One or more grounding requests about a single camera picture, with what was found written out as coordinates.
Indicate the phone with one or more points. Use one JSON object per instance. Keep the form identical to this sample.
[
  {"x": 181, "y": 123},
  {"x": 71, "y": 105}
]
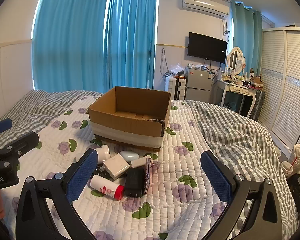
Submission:
[{"x": 148, "y": 175}]

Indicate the white bottle with red cap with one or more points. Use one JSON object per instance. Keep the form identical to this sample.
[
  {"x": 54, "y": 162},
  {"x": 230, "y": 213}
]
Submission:
[{"x": 102, "y": 185}]

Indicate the clear plastic bag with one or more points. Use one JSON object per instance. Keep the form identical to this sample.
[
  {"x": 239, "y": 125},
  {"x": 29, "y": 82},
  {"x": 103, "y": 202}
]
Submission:
[{"x": 176, "y": 68}]

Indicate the narrow blue curtain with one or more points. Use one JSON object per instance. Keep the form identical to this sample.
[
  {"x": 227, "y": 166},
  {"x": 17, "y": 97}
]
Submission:
[{"x": 132, "y": 42}]

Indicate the black wall television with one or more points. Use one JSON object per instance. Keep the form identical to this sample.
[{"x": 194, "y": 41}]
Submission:
[{"x": 206, "y": 47}]

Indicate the white dressing table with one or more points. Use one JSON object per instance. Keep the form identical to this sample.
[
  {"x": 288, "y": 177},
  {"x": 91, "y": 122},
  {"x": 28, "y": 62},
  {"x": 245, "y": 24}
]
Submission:
[{"x": 236, "y": 88}]

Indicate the white air conditioner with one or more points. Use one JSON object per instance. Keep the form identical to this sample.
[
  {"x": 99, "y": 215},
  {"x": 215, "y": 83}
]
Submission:
[{"x": 205, "y": 5}]

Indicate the teal laundry basket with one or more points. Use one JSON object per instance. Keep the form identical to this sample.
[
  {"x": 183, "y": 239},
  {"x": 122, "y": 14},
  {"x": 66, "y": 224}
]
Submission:
[{"x": 230, "y": 105}]

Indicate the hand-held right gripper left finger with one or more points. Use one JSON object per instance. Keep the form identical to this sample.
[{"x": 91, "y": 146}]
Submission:
[{"x": 81, "y": 178}]

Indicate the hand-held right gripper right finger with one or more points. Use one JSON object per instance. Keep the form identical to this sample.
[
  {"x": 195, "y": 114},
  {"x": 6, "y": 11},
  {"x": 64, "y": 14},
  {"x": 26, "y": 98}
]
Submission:
[{"x": 216, "y": 177}]

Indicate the teal curtain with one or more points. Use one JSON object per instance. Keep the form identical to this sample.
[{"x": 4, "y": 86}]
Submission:
[{"x": 245, "y": 37}]

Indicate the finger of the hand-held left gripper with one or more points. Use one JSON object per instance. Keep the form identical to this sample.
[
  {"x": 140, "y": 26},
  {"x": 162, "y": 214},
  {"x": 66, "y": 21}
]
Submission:
[
  {"x": 0, "y": 126},
  {"x": 25, "y": 141}
]

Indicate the wide blue curtain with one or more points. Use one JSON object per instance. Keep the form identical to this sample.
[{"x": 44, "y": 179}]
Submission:
[{"x": 70, "y": 42}]

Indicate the brown box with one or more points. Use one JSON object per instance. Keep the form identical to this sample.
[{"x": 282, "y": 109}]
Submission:
[{"x": 256, "y": 80}]

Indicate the white cylindrical bottle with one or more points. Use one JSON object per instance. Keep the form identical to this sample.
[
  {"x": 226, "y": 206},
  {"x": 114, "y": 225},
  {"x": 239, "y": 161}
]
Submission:
[{"x": 103, "y": 152}]

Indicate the white louvered wardrobe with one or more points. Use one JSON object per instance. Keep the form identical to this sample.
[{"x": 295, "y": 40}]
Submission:
[{"x": 287, "y": 85}]

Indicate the white floral quilt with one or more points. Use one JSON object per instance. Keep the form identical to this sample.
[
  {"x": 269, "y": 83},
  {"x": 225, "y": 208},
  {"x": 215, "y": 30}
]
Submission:
[{"x": 180, "y": 160}]

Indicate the dark suitcase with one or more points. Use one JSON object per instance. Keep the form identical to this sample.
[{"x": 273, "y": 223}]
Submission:
[{"x": 257, "y": 105}]

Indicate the cardboard box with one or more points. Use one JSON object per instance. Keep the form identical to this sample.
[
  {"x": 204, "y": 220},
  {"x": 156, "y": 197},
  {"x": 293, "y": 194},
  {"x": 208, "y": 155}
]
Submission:
[{"x": 130, "y": 135}]

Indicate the white oval mirror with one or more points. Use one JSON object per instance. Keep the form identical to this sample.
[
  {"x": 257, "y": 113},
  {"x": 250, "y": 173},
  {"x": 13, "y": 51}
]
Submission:
[{"x": 235, "y": 60}]

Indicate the black power adapter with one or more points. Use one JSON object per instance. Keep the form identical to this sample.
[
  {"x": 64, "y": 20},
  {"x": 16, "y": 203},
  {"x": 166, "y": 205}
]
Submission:
[{"x": 135, "y": 182}]

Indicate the white suitcase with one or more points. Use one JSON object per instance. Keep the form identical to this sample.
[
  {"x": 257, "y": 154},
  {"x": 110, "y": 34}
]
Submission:
[{"x": 176, "y": 87}]

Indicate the small white charger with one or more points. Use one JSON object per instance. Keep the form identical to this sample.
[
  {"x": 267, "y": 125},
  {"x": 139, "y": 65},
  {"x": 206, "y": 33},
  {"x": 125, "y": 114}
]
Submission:
[{"x": 140, "y": 162}]

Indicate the large white charger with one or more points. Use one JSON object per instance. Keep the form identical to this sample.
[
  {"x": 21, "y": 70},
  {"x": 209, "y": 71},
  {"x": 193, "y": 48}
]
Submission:
[{"x": 117, "y": 165}]

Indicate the pale green earbuds case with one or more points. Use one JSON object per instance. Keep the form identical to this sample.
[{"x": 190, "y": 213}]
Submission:
[{"x": 128, "y": 155}]

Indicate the grey mini fridge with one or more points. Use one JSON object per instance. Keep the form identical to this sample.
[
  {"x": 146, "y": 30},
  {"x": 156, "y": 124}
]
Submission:
[{"x": 198, "y": 85}]

